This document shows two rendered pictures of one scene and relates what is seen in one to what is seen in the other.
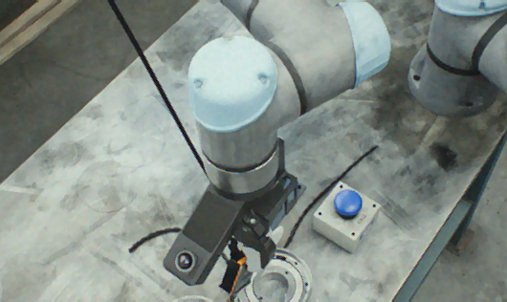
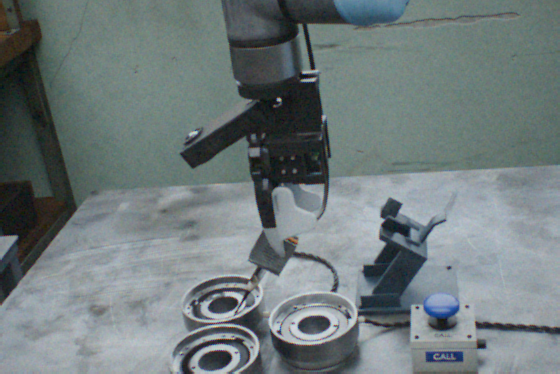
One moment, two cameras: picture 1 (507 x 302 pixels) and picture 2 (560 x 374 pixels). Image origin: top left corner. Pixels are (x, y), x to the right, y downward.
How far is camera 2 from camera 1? 0.80 m
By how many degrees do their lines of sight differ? 55
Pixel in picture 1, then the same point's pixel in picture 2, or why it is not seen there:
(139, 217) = (321, 243)
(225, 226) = (227, 121)
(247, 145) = (230, 7)
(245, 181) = (236, 61)
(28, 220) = not seen: hidden behind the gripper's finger
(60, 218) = not seen: hidden behind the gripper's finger
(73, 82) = not seen: outside the picture
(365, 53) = not seen: outside the picture
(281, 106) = not seen: outside the picture
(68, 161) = (339, 192)
